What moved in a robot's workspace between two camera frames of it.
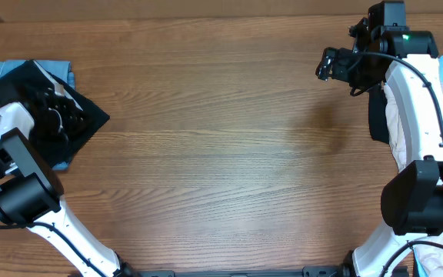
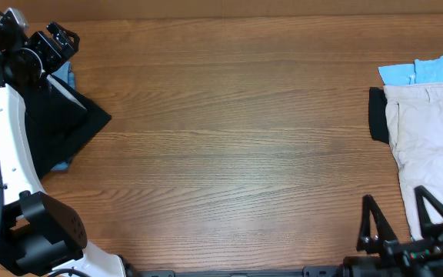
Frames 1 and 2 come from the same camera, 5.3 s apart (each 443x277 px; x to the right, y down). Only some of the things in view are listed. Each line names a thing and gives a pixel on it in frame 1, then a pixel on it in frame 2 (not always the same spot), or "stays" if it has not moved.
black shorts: [63, 118] stays
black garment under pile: [378, 117] stays
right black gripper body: [361, 71] -> [414, 252]
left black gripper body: [61, 122] -> [50, 58]
